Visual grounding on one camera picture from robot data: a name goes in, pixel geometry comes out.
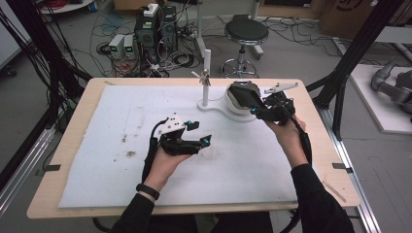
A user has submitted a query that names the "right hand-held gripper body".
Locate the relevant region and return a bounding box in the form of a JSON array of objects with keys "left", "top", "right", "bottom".
[{"left": 263, "top": 82, "right": 299, "bottom": 125}]

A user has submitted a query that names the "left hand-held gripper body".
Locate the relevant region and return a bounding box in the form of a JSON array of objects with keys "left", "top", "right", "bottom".
[{"left": 156, "top": 112, "right": 202, "bottom": 156}]

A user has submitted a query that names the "black wallet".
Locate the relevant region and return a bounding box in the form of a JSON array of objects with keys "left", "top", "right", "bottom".
[{"left": 227, "top": 84, "right": 265, "bottom": 110}]

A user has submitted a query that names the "white bowl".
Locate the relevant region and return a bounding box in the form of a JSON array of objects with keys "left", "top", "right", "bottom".
[{"left": 223, "top": 80, "right": 262, "bottom": 117}]

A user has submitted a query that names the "white key stand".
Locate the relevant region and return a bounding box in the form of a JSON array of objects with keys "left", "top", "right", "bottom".
[{"left": 190, "top": 49, "right": 262, "bottom": 123}]

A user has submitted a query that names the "person's left hand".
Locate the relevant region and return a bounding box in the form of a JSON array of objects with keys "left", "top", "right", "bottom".
[{"left": 144, "top": 149, "right": 192, "bottom": 193}]

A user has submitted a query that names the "person's right hand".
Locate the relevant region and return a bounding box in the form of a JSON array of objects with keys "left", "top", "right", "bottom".
[{"left": 265, "top": 116, "right": 309, "bottom": 169}]

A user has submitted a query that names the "white foam mat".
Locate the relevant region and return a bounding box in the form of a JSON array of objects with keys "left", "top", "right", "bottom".
[{"left": 57, "top": 84, "right": 299, "bottom": 209}]

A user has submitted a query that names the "black wristband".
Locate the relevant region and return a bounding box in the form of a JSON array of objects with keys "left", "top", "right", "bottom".
[{"left": 135, "top": 183, "right": 161, "bottom": 201}]

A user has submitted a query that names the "black round stool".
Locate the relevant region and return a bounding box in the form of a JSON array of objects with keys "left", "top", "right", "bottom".
[{"left": 220, "top": 18, "right": 270, "bottom": 80}]

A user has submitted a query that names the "white floor board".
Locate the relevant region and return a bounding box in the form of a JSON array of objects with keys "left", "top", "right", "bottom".
[{"left": 349, "top": 63, "right": 412, "bottom": 135}]

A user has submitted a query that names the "slim black computer tower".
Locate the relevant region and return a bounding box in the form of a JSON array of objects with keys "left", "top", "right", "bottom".
[{"left": 160, "top": 5, "right": 179, "bottom": 51}]

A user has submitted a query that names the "large black computer tower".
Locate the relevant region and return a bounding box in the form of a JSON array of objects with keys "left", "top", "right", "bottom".
[{"left": 134, "top": 9, "right": 161, "bottom": 62}]

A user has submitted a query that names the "grey power supply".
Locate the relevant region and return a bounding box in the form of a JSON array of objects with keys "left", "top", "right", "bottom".
[
  {"left": 123, "top": 34, "right": 137, "bottom": 60},
  {"left": 108, "top": 33, "right": 125, "bottom": 59}
]

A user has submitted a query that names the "cardboard box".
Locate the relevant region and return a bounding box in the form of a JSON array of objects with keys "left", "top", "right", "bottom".
[{"left": 319, "top": 0, "right": 412, "bottom": 40}]

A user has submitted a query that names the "white power strip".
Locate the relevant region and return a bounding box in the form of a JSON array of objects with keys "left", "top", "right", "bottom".
[{"left": 143, "top": 3, "right": 159, "bottom": 17}]

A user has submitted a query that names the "left hand-held gripper cable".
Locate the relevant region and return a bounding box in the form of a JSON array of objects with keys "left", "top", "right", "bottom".
[{"left": 141, "top": 117, "right": 169, "bottom": 183}]

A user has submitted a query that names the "hand-held gripper cable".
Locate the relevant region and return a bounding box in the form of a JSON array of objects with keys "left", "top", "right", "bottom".
[
  {"left": 273, "top": 96, "right": 314, "bottom": 233},
  {"left": 141, "top": 117, "right": 169, "bottom": 183}
]

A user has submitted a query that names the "right hand-held gripper cable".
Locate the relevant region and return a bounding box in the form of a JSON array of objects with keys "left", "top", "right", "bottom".
[{"left": 273, "top": 96, "right": 314, "bottom": 233}]

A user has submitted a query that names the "tangle of floor cables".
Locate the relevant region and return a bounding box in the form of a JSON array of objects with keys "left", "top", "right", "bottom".
[{"left": 69, "top": 6, "right": 202, "bottom": 79}]

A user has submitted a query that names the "black frame strut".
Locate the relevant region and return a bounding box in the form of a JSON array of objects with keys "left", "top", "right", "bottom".
[{"left": 305, "top": 0, "right": 406, "bottom": 140}]

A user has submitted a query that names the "aluminium rail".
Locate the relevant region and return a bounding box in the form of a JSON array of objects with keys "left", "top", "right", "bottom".
[
  {"left": 315, "top": 106, "right": 382, "bottom": 233},
  {"left": 0, "top": 125, "right": 56, "bottom": 215}
]

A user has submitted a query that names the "black cable bundle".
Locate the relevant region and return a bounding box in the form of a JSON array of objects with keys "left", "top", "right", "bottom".
[{"left": 0, "top": 0, "right": 93, "bottom": 108}]

